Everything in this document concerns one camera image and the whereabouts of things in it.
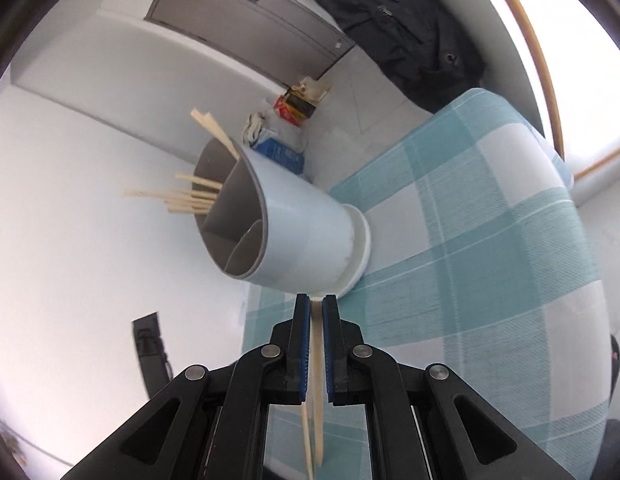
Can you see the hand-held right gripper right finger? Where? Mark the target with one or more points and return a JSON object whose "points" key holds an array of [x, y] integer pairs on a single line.
{"points": [[330, 350]]}

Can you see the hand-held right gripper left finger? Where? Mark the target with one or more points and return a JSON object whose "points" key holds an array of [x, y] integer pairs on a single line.
{"points": [[302, 350]]}

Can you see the white utensil holder grey inside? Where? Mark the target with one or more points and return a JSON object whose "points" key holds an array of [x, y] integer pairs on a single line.
{"points": [[300, 220]]}

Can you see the teal white checked tablecloth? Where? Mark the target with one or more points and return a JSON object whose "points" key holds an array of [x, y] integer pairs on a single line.
{"points": [[465, 260]]}

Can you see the beige folded cloth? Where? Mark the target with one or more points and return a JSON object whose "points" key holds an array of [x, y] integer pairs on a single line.
{"points": [[255, 125]]}

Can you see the black paper bag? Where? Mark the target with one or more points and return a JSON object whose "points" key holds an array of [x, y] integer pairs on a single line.
{"points": [[302, 102]]}

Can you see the beige bag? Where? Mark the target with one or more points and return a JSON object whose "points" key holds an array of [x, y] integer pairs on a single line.
{"points": [[315, 87]]}

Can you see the black backpack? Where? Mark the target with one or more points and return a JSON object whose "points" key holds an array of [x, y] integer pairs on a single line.
{"points": [[405, 35]]}

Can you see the grey entrance door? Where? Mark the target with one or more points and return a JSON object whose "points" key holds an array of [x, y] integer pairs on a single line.
{"points": [[229, 15]]}

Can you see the bright window with wooden frame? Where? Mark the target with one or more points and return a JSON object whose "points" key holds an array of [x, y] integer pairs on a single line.
{"points": [[580, 60]]}

